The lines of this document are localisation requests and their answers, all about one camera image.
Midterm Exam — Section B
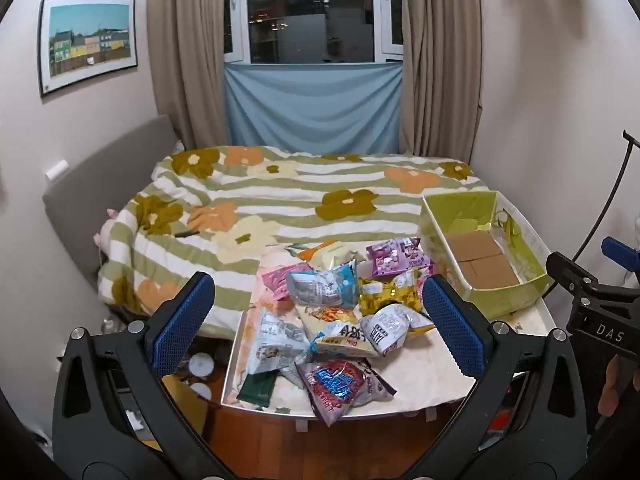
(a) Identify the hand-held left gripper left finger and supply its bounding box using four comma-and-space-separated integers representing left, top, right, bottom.
51, 271, 226, 480

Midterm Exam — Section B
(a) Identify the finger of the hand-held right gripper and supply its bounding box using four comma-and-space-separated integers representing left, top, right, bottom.
546, 251, 640, 306
601, 237, 640, 273

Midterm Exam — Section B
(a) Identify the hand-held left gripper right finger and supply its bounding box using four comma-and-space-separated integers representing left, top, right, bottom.
410, 274, 591, 480

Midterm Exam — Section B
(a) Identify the green cardboard box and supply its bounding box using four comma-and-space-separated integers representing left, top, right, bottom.
419, 190, 551, 318

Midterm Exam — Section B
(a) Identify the yellow foil snack packet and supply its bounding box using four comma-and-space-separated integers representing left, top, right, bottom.
357, 269, 432, 335

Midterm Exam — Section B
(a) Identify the person's right hand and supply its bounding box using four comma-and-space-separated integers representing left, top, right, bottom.
597, 359, 639, 414

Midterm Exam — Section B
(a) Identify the white marbled table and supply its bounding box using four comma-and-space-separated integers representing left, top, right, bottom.
220, 195, 558, 418

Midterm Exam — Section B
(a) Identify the silver snack packet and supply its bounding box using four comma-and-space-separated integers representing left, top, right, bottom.
359, 302, 436, 357

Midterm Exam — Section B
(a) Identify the large pale blue snack packet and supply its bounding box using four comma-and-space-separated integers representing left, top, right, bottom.
246, 307, 313, 376

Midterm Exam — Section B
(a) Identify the dark green snack packet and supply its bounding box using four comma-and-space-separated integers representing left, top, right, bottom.
236, 370, 278, 407

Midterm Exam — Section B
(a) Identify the pink and white snack packet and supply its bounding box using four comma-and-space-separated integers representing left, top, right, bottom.
261, 261, 313, 303

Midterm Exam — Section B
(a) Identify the yellow and white snack packet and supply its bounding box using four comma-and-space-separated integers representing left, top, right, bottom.
310, 321, 381, 358

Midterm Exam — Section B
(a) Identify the pink plush toy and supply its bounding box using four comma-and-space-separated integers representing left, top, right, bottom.
94, 207, 121, 256

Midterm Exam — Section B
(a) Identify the orange and cream snack packet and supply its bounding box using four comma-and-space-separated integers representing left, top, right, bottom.
298, 305, 362, 341

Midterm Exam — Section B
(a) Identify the purple foil snack packet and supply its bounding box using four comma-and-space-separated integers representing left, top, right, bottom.
295, 359, 397, 427

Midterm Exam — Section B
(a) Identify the blue and white snack packet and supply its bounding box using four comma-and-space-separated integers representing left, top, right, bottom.
286, 259, 360, 308

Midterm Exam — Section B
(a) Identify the grey bed headboard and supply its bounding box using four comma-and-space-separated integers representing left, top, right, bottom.
41, 114, 183, 306

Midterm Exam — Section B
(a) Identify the floral striped blanket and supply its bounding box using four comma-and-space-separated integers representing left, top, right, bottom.
96, 145, 493, 341

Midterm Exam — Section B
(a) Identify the beige curtain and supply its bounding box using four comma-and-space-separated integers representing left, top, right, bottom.
399, 0, 483, 166
146, 0, 231, 153

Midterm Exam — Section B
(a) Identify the blue cloth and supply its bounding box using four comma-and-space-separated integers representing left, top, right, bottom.
223, 62, 404, 157

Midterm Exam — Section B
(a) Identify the window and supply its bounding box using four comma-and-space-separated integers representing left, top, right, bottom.
223, 0, 405, 66

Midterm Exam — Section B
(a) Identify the black cable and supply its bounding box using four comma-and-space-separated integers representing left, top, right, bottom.
547, 130, 640, 296

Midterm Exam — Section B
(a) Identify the framed wall poster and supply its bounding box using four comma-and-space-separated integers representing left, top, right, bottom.
37, 0, 138, 98

